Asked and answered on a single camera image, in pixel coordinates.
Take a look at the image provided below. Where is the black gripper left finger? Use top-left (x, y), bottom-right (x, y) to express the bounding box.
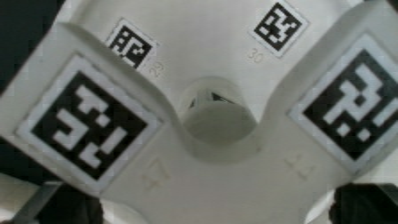
top-left (10, 181), bottom-right (104, 224)

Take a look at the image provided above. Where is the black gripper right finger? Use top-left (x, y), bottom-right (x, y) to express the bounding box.
top-left (328, 183), bottom-right (398, 224)

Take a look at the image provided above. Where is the white cross table base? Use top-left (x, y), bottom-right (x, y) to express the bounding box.
top-left (0, 0), bottom-right (398, 224)

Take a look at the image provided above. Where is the white fence bar front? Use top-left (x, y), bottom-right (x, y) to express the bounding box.
top-left (0, 173), bottom-right (54, 224)

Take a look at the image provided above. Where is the white round table top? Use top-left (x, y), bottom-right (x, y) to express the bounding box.
top-left (54, 0), bottom-right (362, 111)

